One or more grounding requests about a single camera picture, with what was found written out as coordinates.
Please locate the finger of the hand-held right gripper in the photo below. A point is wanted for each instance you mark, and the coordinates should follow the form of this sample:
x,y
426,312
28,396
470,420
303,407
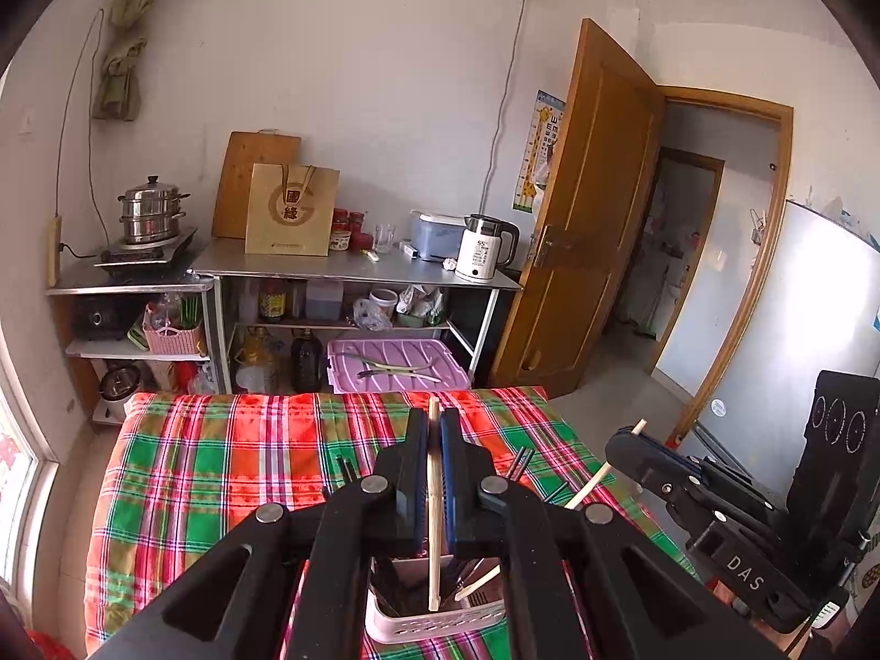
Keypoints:
x,y
687,460
660,478

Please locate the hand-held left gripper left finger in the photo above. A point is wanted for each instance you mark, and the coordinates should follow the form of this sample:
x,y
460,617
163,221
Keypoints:
x,y
421,481

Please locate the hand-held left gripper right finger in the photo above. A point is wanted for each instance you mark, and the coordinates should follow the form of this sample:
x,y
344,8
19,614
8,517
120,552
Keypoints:
x,y
448,481

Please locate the wooden chopstick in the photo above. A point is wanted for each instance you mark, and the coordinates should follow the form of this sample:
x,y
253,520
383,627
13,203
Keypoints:
x,y
434,564
591,488
478,583

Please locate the black chopstick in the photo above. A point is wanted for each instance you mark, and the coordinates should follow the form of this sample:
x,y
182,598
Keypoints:
x,y
555,493
342,473
352,471
517,465
526,466

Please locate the white cutlery basket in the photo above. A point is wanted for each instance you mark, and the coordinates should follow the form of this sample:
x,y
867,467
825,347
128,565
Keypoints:
x,y
433,625

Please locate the purple plastic lid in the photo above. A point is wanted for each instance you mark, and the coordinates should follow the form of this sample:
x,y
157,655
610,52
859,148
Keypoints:
x,y
399,388

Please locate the metal utensil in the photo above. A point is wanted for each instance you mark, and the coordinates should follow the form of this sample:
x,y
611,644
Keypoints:
x,y
402,371

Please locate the grey refrigerator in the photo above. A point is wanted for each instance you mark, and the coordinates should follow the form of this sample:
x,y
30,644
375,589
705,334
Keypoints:
x,y
777,330

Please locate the dark liquid bottle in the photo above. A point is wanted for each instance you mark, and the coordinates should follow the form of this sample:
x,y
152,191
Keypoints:
x,y
306,361

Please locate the crumpled plastic bags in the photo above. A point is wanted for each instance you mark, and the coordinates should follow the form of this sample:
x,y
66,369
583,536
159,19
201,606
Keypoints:
x,y
421,306

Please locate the white plastic tub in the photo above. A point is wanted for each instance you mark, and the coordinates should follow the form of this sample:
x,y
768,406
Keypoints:
x,y
383,304

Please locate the plaid blanket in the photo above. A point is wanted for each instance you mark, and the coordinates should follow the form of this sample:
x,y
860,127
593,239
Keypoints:
x,y
227,467

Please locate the yellow oil bottle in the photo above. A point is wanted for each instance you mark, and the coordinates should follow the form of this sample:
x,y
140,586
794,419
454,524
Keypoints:
x,y
260,361

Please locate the white electric kettle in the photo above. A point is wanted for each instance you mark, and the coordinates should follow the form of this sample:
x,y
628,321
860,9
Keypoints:
x,y
481,251

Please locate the dark sauce bottle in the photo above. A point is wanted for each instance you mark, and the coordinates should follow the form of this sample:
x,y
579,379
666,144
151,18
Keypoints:
x,y
271,302

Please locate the steel shelf table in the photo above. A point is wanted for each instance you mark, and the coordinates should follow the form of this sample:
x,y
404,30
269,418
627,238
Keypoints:
x,y
330,265

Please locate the translucent blue storage container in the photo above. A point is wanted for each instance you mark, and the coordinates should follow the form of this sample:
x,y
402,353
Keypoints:
x,y
436,237

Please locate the clear glass cup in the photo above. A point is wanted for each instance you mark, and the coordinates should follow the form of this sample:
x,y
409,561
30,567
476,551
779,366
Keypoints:
x,y
385,239

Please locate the patterned small bowl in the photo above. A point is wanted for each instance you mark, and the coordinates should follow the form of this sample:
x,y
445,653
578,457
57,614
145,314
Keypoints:
x,y
340,242

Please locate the red lid jar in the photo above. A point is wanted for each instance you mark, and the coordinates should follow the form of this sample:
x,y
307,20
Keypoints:
x,y
357,230
341,220

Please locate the wooden door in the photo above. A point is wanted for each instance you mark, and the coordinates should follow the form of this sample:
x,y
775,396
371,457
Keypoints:
x,y
584,220

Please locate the pink woven basket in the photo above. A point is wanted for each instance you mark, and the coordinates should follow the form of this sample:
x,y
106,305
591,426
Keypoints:
x,y
173,337

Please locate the brown paper bag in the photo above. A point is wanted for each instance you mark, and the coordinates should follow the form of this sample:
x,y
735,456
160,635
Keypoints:
x,y
292,210

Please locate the small metal shelf rack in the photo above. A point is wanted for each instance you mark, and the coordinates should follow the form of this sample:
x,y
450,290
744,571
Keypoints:
x,y
130,352

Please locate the wooden cutting board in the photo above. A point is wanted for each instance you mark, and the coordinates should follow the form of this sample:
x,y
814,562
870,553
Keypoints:
x,y
237,179

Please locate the black induction cooker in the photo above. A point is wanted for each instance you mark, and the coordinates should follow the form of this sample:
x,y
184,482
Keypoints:
x,y
148,254

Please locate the black kitchen appliance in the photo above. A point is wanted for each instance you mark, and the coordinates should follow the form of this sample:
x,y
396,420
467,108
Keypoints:
x,y
103,320

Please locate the steel steamer pot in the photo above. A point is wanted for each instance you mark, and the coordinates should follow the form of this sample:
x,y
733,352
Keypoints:
x,y
152,210

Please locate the window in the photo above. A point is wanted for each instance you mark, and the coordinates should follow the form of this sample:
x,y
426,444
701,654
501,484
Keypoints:
x,y
20,467

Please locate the wooden door frame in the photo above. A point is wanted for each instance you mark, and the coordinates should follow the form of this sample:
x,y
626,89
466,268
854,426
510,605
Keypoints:
x,y
756,220

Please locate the giraffe wall poster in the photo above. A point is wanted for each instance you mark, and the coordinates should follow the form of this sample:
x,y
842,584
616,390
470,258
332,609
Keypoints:
x,y
536,151

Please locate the wall power strip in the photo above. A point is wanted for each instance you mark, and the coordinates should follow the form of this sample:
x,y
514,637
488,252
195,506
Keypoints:
x,y
53,254

